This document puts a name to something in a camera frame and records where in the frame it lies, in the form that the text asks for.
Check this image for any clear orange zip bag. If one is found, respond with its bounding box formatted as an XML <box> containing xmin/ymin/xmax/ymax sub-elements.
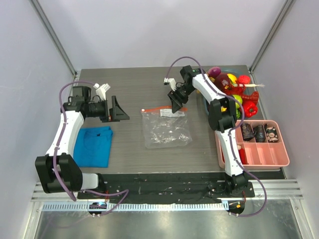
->
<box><xmin>141</xmin><ymin>106</ymin><xmax>192</xmax><ymax>149</ymax></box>

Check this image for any purple toy onion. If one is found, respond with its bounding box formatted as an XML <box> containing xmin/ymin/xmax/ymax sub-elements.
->
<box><xmin>207</xmin><ymin>66</ymin><xmax>221</xmax><ymax>78</ymax></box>

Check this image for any aluminium frame rail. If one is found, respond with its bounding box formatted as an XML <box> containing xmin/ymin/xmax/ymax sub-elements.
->
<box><xmin>31</xmin><ymin>179</ymin><xmax>303</xmax><ymax>202</ymax></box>

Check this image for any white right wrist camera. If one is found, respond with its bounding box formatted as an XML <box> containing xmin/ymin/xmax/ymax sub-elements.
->
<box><xmin>163</xmin><ymin>78</ymin><xmax>176</xmax><ymax>91</ymax></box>

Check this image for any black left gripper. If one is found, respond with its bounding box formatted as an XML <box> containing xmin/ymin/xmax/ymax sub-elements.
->
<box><xmin>86</xmin><ymin>96</ymin><xmax>129</xmax><ymax>122</ymax></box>

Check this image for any flowered sushi roll right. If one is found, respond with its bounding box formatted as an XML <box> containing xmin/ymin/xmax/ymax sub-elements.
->
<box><xmin>264</xmin><ymin>124</ymin><xmax>279</xmax><ymax>143</ymax></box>

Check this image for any pink compartment tray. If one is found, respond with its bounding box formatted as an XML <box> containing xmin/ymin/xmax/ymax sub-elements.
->
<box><xmin>214</xmin><ymin>119</ymin><xmax>291</xmax><ymax>171</ymax></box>

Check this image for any yellow red toy fruit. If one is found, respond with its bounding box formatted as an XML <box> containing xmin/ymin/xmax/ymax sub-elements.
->
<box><xmin>227</xmin><ymin>73</ymin><xmax>237</xmax><ymax>84</ymax></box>

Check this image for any red toy bell pepper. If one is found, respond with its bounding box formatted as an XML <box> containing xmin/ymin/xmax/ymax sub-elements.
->
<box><xmin>242</xmin><ymin>101</ymin><xmax>258</xmax><ymax>118</ymax></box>

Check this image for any green toy apple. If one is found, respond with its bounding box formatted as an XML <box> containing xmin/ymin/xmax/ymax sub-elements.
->
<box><xmin>232</xmin><ymin>95</ymin><xmax>243</xmax><ymax>109</ymax></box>

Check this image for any dark red toy fruit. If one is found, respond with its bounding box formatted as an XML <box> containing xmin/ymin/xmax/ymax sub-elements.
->
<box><xmin>214</xmin><ymin>73</ymin><xmax>231</xmax><ymax>93</ymax></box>

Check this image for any dark sushi roll middle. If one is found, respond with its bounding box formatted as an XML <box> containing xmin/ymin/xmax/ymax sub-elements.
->
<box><xmin>253</xmin><ymin>124</ymin><xmax>266</xmax><ymax>143</ymax></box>

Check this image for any green toy lime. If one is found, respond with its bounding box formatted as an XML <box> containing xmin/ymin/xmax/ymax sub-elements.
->
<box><xmin>236</xmin><ymin>109</ymin><xmax>242</xmax><ymax>119</ymax></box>

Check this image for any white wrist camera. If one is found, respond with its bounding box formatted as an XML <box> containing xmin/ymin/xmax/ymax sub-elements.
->
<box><xmin>93</xmin><ymin>83</ymin><xmax>111</xmax><ymax>101</ymax></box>
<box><xmin>163</xmin><ymin>78</ymin><xmax>176</xmax><ymax>91</ymax></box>

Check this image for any white perforated cable duct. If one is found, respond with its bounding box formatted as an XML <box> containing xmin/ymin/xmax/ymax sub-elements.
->
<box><xmin>42</xmin><ymin>201</ymin><xmax>229</xmax><ymax>212</ymax></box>

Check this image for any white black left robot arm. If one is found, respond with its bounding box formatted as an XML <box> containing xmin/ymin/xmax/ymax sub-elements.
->
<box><xmin>35</xmin><ymin>81</ymin><xmax>130</xmax><ymax>200</ymax></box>

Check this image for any red toy lobster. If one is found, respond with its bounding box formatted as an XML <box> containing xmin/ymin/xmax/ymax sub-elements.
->
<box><xmin>225</xmin><ymin>84</ymin><xmax>264</xmax><ymax>104</ymax></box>

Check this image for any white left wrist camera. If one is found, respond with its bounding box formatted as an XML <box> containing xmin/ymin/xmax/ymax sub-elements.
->
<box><xmin>93</xmin><ymin>83</ymin><xmax>111</xmax><ymax>101</ymax></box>

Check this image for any dark patterned sushi roll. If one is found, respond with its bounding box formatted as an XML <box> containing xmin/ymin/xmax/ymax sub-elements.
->
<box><xmin>241</xmin><ymin>123</ymin><xmax>255</xmax><ymax>141</ymax></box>

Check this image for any teal fruit basket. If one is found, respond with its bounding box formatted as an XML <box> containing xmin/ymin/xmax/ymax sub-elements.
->
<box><xmin>203</xmin><ymin>66</ymin><xmax>244</xmax><ymax>115</ymax></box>

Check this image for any blue folded t-shirt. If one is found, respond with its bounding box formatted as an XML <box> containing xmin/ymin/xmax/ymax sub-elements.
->
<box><xmin>73</xmin><ymin>126</ymin><xmax>113</xmax><ymax>168</ymax></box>

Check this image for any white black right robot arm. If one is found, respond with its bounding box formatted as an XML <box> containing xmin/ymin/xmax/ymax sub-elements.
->
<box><xmin>163</xmin><ymin>66</ymin><xmax>248</xmax><ymax>197</ymax></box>

